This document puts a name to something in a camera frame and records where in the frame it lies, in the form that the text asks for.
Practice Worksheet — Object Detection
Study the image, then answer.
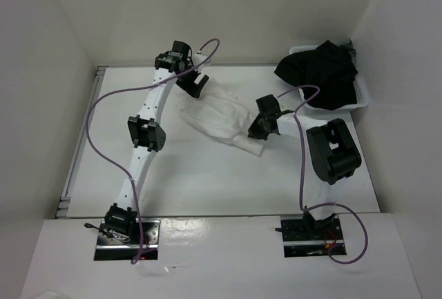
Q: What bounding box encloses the white skirt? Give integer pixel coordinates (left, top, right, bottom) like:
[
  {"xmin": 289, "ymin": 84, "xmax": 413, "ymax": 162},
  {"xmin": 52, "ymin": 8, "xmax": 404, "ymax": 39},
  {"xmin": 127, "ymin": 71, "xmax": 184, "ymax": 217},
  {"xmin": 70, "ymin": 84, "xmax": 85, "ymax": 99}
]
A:
[{"xmin": 177, "ymin": 80, "xmax": 263, "ymax": 157}]

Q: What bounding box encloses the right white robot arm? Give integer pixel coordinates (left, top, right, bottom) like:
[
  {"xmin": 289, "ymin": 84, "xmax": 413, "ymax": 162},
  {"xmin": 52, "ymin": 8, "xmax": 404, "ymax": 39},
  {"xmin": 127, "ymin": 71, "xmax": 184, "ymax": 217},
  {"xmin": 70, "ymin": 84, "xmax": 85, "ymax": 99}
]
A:
[{"xmin": 248, "ymin": 95, "xmax": 362, "ymax": 239}]

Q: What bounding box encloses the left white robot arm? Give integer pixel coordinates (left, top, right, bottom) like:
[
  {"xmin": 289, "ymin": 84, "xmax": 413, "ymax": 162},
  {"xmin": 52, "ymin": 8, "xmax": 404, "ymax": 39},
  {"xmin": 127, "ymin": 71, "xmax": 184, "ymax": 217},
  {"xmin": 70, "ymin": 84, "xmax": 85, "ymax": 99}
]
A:
[{"xmin": 104, "ymin": 41, "xmax": 211, "ymax": 246}]

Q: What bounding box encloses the black skirt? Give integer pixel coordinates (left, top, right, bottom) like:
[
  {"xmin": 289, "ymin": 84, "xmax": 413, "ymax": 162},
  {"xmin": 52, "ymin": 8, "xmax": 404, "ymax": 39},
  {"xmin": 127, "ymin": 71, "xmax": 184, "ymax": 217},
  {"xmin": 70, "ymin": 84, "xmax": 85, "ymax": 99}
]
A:
[{"xmin": 274, "ymin": 41, "xmax": 358, "ymax": 110}]

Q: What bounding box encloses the white plastic basket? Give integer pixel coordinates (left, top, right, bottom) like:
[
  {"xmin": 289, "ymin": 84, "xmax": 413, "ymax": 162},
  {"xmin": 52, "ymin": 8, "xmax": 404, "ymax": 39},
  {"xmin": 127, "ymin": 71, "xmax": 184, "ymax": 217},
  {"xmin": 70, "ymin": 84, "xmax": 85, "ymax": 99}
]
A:
[{"xmin": 289, "ymin": 45, "xmax": 370, "ymax": 112}]

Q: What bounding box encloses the grey garment in basket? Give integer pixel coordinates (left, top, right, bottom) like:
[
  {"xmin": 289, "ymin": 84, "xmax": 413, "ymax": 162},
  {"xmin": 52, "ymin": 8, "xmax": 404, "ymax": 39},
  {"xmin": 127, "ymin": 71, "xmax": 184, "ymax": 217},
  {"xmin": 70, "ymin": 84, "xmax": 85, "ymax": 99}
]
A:
[{"xmin": 340, "ymin": 39, "xmax": 357, "ymax": 64}]

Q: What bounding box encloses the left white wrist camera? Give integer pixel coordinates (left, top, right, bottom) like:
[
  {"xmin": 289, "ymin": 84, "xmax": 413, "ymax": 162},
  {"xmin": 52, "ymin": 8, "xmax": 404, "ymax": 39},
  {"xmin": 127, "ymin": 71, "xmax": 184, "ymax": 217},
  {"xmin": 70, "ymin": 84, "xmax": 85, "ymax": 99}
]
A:
[{"xmin": 191, "ymin": 52, "xmax": 211, "ymax": 71}]

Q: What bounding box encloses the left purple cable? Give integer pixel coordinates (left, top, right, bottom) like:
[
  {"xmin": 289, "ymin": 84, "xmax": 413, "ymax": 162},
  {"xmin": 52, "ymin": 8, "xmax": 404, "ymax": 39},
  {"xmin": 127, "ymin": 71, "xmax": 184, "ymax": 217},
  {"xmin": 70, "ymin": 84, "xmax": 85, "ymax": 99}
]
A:
[{"xmin": 84, "ymin": 38, "xmax": 221, "ymax": 264}]

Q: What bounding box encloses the purple cable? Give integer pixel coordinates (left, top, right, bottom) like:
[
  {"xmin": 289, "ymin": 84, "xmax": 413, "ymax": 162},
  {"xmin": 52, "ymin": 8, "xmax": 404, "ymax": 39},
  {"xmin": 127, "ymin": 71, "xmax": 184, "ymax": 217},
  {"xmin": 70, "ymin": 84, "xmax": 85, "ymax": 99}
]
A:
[
  {"xmin": 277, "ymin": 85, "xmax": 369, "ymax": 265},
  {"xmin": 84, "ymin": 38, "xmax": 221, "ymax": 264}
]

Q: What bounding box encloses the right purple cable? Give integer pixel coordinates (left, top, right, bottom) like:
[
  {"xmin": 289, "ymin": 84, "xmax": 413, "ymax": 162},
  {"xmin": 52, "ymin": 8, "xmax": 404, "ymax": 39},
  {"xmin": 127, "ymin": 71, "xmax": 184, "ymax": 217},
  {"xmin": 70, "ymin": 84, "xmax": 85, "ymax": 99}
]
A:
[{"xmin": 277, "ymin": 85, "xmax": 369, "ymax": 265}]

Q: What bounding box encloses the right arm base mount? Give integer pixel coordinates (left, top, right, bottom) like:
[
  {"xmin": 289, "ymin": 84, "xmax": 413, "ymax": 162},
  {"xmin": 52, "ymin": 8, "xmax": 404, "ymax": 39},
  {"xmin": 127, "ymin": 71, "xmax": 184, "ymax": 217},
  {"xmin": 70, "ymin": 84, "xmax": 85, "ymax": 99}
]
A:
[{"xmin": 275, "ymin": 212, "xmax": 347, "ymax": 258}]

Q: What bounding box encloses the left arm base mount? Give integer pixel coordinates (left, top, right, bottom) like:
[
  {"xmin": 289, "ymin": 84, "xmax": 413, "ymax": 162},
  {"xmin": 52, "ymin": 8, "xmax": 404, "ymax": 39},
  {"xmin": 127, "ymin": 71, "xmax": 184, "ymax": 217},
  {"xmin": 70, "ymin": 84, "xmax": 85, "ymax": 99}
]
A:
[{"xmin": 93, "ymin": 218, "xmax": 161, "ymax": 262}]

